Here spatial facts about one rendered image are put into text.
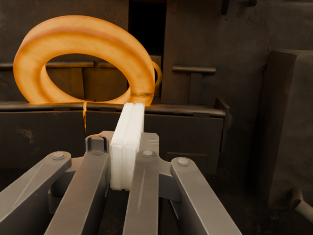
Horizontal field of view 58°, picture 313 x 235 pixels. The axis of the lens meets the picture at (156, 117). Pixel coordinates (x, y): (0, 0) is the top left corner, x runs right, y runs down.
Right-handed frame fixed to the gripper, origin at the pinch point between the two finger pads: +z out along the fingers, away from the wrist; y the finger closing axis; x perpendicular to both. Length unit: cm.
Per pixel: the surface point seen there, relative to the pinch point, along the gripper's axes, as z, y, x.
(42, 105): 19.9, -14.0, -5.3
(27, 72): 17.9, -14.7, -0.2
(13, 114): 19.1, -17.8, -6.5
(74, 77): 28.7, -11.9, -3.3
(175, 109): 20.0, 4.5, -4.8
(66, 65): 28.5, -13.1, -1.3
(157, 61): 33.1, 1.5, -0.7
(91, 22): 16.6, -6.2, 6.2
